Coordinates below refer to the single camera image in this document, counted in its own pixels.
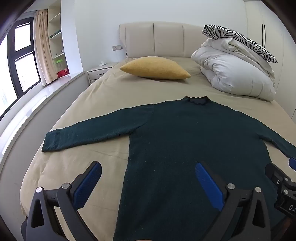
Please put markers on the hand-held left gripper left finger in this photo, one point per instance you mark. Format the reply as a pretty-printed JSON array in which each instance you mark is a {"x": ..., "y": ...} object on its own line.
[{"x": 88, "y": 183}]

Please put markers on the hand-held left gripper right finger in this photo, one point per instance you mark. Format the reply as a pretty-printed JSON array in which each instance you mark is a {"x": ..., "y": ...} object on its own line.
[{"x": 208, "y": 185}]

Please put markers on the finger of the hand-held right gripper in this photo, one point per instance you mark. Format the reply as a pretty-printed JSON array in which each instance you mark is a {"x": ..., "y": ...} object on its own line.
[
  {"x": 292, "y": 162},
  {"x": 274, "y": 173}
]

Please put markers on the dark green sweater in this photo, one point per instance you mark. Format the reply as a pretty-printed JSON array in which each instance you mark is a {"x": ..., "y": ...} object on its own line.
[{"x": 173, "y": 143}]

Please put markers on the bed with beige sheet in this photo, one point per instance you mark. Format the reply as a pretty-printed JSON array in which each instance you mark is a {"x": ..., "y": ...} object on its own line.
[{"x": 92, "y": 99}]

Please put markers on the white window ledge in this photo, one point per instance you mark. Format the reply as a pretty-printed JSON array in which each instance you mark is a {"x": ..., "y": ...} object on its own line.
[{"x": 41, "y": 102}]

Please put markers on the white folded duvet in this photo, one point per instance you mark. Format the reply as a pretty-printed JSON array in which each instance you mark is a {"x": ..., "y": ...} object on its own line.
[{"x": 233, "y": 74}]

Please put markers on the white nightstand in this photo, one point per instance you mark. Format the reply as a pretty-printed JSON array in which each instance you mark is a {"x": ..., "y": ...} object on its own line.
[{"x": 98, "y": 73}]

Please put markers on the red box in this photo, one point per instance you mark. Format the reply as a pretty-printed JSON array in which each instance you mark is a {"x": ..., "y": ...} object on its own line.
[{"x": 62, "y": 73}]

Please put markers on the green container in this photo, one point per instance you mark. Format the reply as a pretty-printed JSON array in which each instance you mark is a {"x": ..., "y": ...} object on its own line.
[{"x": 58, "y": 61}]

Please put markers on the yellow pillow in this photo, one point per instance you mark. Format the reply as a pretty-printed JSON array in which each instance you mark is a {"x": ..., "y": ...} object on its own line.
[{"x": 155, "y": 68}]

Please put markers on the beige curtain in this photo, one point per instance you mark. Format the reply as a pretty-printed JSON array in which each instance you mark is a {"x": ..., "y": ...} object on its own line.
[{"x": 45, "y": 51}]

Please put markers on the zebra print pillow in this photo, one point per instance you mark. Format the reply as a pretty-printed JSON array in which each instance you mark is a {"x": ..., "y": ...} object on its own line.
[{"x": 233, "y": 34}]

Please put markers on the beige padded headboard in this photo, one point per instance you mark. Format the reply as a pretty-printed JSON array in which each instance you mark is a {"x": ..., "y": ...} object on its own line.
[{"x": 167, "y": 39}]

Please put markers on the wall switch panel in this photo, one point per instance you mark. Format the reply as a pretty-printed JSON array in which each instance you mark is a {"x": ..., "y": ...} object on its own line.
[{"x": 117, "y": 47}]

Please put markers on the white wall shelf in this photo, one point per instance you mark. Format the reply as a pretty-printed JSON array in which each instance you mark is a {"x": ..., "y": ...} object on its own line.
[{"x": 56, "y": 37}]

